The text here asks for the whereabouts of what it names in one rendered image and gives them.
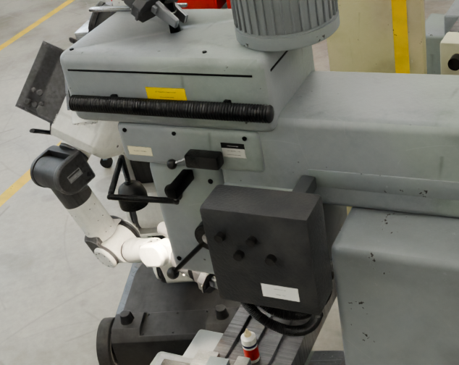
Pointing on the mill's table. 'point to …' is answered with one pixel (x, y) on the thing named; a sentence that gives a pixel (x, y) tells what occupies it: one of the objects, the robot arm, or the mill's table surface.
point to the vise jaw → (203, 357)
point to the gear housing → (198, 137)
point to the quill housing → (186, 212)
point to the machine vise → (192, 360)
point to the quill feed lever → (190, 252)
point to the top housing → (182, 67)
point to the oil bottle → (250, 346)
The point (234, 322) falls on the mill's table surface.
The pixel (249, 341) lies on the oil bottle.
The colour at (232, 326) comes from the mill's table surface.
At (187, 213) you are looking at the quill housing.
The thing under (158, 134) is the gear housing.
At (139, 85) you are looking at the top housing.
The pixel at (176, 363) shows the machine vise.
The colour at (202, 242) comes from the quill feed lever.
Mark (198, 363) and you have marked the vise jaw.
